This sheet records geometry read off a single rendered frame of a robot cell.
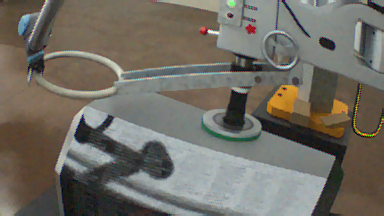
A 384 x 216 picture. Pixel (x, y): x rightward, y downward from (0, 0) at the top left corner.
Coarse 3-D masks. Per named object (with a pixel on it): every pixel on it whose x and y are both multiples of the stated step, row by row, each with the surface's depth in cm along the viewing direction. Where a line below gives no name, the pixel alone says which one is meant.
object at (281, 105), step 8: (280, 88) 272; (288, 88) 276; (296, 88) 279; (280, 96) 261; (288, 96) 264; (296, 96) 267; (272, 104) 248; (280, 104) 251; (288, 104) 253; (336, 104) 271; (344, 104) 274; (272, 112) 246; (280, 112) 245; (288, 112) 244; (312, 112) 250; (320, 112) 252; (336, 112) 258; (288, 120) 245; (312, 120) 239; (320, 120) 241; (312, 128) 240; (320, 128) 238; (328, 128) 236; (336, 128) 235; (336, 136) 235
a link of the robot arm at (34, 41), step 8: (48, 0) 140; (56, 0) 138; (64, 0) 141; (48, 8) 142; (56, 8) 143; (40, 16) 149; (48, 16) 146; (56, 16) 150; (40, 24) 151; (48, 24) 151; (32, 32) 161; (40, 32) 155; (48, 32) 159; (24, 40) 171; (32, 40) 161; (40, 40) 160; (32, 48) 165; (40, 48) 168; (32, 56) 168; (40, 56) 173
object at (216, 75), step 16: (208, 64) 204; (224, 64) 203; (256, 64) 201; (128, 80) 198; (144, 80) 197; (160, 80) 196; (176, 80) 196; (192, 80) 195; (208, 80) 194; (224, 80) 193; (240, 80) 193; (256, 80) 191; (272, 80) 191; (288, 80) 190
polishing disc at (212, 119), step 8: (208, 112) 208; (216, 112) 210; (224, 112) 211; (208, 120) 202; (216, 120) 203; (248, 120) 207; (256, 120) 209; (216, 128) 197; (224, 128) 198; (232, 128) 199; (240, 128) 200; (248, 128) 201; (256, 128) 202; (232, 136) 195; (240, 136) 195; (248, 136) 196
